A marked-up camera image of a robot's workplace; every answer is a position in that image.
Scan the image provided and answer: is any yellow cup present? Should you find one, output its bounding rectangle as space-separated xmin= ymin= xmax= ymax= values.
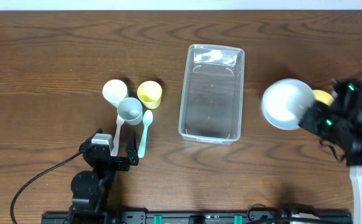
xmin=137 ymin=81 xmax=162 ymax=110

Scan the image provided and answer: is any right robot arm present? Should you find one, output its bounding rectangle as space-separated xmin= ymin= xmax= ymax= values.
xmin=299 ymin=80 xmax=362 ymax=223

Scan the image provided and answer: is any grey bowl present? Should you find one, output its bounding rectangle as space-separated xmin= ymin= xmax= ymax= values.
xmin=261 ymin=78 xmax=315 ymax=131

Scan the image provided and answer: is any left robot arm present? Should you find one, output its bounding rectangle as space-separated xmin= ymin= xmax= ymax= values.
xmin=66 ymin=129 xmax=139 ymax=224

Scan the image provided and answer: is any white cup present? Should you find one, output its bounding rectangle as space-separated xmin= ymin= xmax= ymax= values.
xmin=102 ymin=80 xmax=128 ymax=108

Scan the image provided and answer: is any grey cup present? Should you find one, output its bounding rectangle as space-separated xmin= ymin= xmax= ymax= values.
xmin=117 ymin=97 xmax=143 ymax=126

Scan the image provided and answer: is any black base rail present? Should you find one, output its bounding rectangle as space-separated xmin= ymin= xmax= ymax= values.
xmin=40 ymin=203 xmax=353 ymax=224

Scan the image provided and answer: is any yellow bowl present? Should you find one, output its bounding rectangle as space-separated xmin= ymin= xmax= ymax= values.
xmin=312 ymin=90 xmax=335 ymax=106

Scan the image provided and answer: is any pink plastic fork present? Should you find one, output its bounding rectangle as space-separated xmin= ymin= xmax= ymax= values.
xmin=111 ymin=115 xmax=124 ymax=156

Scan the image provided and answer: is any mint green plastic spoon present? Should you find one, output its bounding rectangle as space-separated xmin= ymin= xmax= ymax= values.
xmin=137 ymin=110 xmax=154 ymax=158

